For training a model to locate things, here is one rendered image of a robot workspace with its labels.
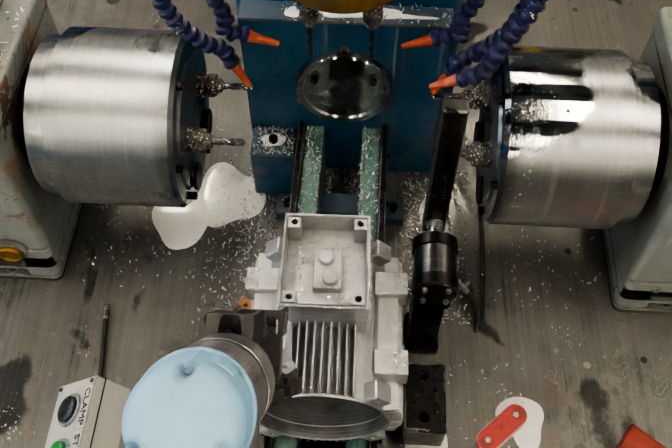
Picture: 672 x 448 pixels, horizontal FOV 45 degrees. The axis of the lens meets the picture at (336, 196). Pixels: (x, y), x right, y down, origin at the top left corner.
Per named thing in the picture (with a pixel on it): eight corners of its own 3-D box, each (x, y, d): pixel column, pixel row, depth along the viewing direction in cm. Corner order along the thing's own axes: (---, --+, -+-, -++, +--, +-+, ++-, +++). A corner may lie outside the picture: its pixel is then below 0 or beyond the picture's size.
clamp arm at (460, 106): (422, 215, 112) (442, 93, 91) (444, 216, 112) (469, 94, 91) (422, 237, 110) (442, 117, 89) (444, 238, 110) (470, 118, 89)
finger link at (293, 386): (312, 369, 77) (288, 383, 68) (312, 385, 77) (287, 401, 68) (265, 365, 78) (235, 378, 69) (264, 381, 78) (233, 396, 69)
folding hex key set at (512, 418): (486, 460, 113) (488, 456, 111) (470, 442, 114) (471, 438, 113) (529, 420, 116) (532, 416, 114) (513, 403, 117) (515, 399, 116)
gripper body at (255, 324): (293, 306, 74) (280, 317, 62) (287, 402, 73) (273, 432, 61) (209, 301, 74) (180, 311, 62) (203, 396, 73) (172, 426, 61)
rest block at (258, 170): (259, 165, 141) (253, 121, 131) (299, 167, 141) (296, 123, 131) (255, 193, 137) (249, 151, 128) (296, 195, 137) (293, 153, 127)
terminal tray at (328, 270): (285, 243, 100) (282, 212, 94) (371, 246, 100) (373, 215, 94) (277, 333, 94) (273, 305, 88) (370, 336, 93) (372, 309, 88)
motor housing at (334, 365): (261, 298, 113) (249, 226, 97) (397, 303, 113) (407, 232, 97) (246, 441, 102) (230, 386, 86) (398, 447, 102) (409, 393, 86)
